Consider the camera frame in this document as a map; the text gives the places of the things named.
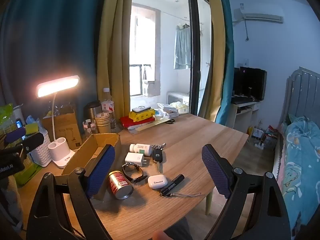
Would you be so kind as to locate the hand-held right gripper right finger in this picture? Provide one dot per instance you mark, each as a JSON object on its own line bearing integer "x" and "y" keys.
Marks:
{"x": 216, "y": 170}

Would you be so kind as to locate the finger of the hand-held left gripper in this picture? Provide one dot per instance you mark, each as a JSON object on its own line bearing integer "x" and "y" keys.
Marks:
{"x": 15, "y": 134}
{"x": 32, "y": 142}

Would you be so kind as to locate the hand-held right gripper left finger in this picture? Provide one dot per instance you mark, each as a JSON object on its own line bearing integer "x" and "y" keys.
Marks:
{"x": 100, "y": 170}

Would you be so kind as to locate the red metal can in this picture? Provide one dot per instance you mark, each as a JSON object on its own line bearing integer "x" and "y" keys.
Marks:
{"x": 117, "y": 182}

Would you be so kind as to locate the cardboard box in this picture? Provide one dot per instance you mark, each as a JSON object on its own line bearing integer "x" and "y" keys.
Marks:
{"x": 77, "y": 158}

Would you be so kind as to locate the wristwatch with dark band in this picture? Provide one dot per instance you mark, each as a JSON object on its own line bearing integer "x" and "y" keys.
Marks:
{"x": 130, "y": 167}

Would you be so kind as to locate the white wall charger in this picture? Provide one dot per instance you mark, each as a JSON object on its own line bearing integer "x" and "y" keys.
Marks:
{"x": 132, "y": 158}

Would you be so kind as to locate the white pill bottle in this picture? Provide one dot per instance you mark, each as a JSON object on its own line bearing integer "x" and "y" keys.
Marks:
{"x": 141, "y": 149}

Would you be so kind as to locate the white earbuds case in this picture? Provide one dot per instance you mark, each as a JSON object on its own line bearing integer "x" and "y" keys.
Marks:
{"x": 157, "y": 181}

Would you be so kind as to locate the black car key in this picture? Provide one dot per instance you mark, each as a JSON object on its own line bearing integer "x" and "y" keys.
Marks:
{"x": 157, "y": 156}

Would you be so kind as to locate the white woven plastic basket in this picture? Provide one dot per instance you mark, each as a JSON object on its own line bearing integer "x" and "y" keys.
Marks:
{"x": 41, "y": 152}

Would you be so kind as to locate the yellow green sponge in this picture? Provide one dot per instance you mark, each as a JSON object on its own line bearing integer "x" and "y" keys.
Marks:
{"x": 32, "y": 128}

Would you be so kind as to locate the clear plastic bag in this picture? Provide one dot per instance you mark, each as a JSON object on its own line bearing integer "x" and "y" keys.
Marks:
{"x": 31, "y": 119}

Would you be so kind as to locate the green packet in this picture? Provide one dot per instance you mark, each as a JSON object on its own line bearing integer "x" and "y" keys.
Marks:
{"x": 27, "y": 175}

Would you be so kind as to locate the table leg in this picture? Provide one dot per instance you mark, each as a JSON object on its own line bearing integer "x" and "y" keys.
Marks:
{"x": 209, "y": 202}

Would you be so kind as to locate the printed cardboard lamp package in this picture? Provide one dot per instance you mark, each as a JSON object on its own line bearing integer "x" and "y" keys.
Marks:
{"x": 66, "y": 127}

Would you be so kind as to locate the glass jar with stickers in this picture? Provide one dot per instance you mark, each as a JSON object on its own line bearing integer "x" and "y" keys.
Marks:
{"x": 89, "y": 130}

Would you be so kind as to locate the stack of paper cups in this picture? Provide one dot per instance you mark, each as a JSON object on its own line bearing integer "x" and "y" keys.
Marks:
{"x": 103, "y": 123}

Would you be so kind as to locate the white power strip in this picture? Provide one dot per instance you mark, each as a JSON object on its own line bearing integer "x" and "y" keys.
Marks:
{"x": 259, "y": 145}

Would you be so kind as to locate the red book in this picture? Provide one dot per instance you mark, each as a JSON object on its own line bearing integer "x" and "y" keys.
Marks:
{"x": 127, "y": 122}

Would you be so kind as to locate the steel thermos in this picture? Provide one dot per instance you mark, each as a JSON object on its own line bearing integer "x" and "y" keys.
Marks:
{"x": 91, "y": 111}

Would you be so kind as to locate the white computer desk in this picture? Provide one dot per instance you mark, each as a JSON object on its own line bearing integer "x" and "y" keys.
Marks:
{"x": 243, "y": 115}

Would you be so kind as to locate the white desk lamp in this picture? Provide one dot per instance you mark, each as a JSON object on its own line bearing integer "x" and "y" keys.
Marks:
{"x": 58, "y": 86}

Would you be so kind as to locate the clear water bottle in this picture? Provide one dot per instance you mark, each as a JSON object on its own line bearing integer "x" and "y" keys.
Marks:
{"x": 107, "y": 105}

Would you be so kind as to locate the black scissors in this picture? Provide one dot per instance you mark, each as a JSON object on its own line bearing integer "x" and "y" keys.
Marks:
{"x": 170, "y": 121}

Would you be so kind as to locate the yellow wipes packet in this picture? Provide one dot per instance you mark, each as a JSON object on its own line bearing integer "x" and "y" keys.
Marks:
{"x": 142, "y": 116}

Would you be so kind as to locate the pale yellow box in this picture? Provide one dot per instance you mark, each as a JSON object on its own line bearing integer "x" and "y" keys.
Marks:
{"x": 183, "y": 109}

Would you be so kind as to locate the beige paper envelope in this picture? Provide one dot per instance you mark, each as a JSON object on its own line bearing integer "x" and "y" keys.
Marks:
{"x": 155, "y": 124}

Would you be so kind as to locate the person's leg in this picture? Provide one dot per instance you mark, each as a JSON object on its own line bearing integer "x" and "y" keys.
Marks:
{"x": 177, "y": 230}

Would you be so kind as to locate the white tissue pack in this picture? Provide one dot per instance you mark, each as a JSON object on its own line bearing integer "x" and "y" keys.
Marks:
{"x": 171, "y": 112}

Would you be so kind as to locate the grey white power bank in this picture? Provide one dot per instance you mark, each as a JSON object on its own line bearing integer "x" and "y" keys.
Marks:
{"x": 141, "y": 109}

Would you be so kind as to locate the black keyboard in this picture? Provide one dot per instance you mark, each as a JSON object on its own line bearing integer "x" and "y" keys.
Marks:
{"x": 241, "y": 100}

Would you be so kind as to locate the white balcony appliance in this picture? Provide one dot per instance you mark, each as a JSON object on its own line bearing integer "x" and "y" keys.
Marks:
{"x": 177, "y": 97}

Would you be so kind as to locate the blue printed blanket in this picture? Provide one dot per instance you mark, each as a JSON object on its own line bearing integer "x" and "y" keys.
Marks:
{"x": 300, "y": 167}

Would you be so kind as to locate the black monitor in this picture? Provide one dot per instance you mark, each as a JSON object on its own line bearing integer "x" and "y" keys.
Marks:
{"x": 252, "y": 83}

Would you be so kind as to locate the teal curtain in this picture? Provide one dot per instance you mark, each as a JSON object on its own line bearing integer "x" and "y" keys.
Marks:
{"x": 50, "y": 30}
{"x": 227, "y": 67}

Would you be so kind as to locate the yellow curtain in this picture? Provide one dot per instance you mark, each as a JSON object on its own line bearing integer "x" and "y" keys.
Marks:
{"x": 115, "y": 55}
{"x": 215, "y": 42}

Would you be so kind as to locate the grey bed headboard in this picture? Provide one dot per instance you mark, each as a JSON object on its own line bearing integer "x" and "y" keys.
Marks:
{"x": 305, "y": 92}

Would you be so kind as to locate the hanging grey clothes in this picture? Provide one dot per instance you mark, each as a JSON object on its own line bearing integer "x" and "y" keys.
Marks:
{"x": 182, "y": 47}

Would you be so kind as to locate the balcony window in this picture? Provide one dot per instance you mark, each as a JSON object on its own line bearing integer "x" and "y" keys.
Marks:
{"x": 145, "y": 42}

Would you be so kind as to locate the white air conditioner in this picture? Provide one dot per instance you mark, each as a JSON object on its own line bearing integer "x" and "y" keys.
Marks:
{"x": 260, "y": 15}

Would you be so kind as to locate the black sliding door frame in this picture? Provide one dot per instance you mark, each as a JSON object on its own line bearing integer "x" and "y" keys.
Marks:
{"x": 193, "y": 55}

